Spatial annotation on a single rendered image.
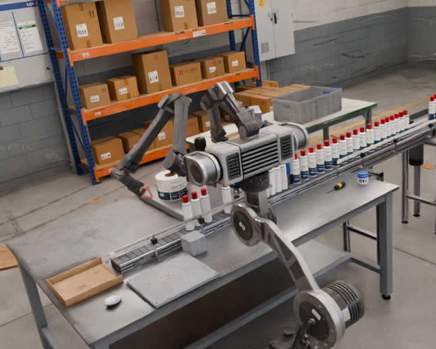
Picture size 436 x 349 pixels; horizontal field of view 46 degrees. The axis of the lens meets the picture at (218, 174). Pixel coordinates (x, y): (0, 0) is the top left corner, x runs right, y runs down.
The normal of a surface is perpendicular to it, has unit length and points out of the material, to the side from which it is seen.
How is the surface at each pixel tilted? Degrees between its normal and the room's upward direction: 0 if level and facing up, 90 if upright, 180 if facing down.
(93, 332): 0
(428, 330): 0
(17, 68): 90
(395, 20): 90
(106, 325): 0
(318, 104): 90
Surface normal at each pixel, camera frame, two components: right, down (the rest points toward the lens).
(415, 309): -0.12, -0.93
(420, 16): -0.81, 0.30
